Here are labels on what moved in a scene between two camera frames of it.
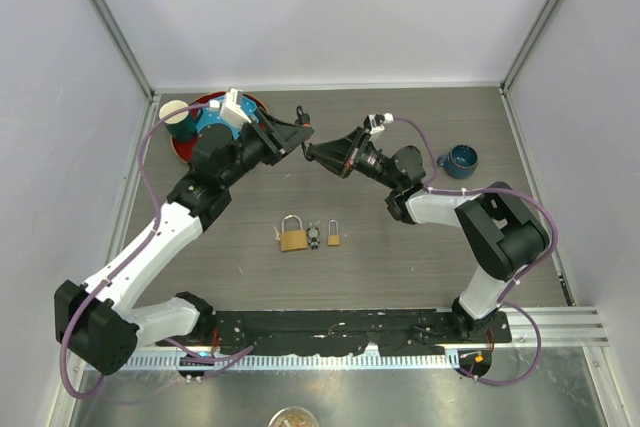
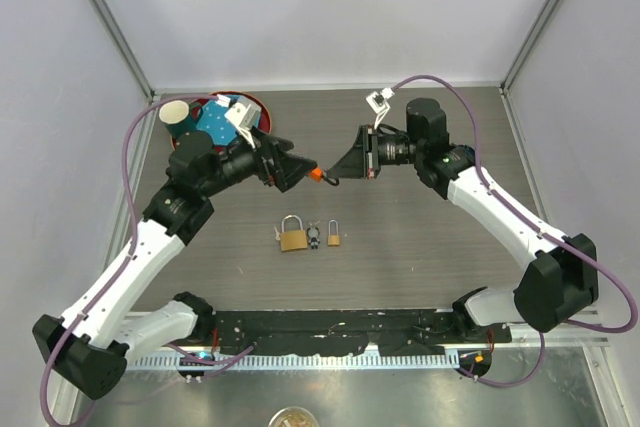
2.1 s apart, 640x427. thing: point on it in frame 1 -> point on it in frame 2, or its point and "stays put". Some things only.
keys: (313, 234) stays put
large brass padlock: (292, 235) stays put
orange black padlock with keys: (304, 120) -> (316, 174)
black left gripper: (282, 137) -> (286, 169)
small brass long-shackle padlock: (333, 233) stays put
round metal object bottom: (293, 416) stays put
